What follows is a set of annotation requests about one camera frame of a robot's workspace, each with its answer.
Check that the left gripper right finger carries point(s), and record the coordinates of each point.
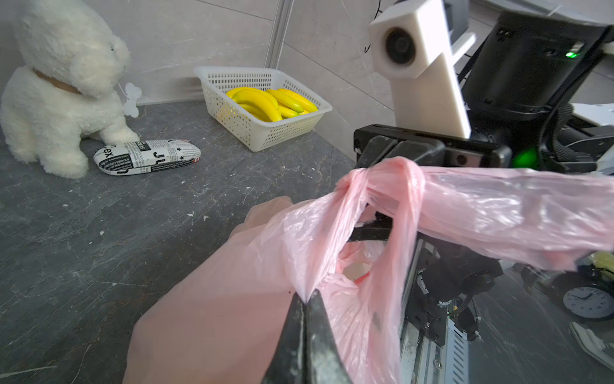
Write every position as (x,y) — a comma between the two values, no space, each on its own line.
(324,345)

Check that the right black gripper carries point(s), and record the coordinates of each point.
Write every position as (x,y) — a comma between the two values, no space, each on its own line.
(376,143)

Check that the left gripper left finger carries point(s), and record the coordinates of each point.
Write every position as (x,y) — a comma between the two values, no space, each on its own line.
(288,363)

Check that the pink plastic bag with print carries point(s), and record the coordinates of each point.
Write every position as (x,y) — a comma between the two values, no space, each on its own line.
(352,249)

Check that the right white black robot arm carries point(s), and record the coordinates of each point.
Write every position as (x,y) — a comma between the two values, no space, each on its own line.
(505,109)

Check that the yellow-green banana bunch right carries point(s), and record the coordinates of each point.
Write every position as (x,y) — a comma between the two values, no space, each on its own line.
(292,104)

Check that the yellow-green banana bunch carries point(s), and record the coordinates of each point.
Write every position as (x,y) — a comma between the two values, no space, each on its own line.
(292,104)
(257,103)

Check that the yellow-green banana bunch left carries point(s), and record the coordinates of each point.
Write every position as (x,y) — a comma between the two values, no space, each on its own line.
(257,103)

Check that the white plastic basket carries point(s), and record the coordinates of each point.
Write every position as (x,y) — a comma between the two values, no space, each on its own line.
(256,134)

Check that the white plush toy dog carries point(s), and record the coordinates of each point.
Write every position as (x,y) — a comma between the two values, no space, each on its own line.
(65,91)

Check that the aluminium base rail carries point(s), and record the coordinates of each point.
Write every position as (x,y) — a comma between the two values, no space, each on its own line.
(438,324)

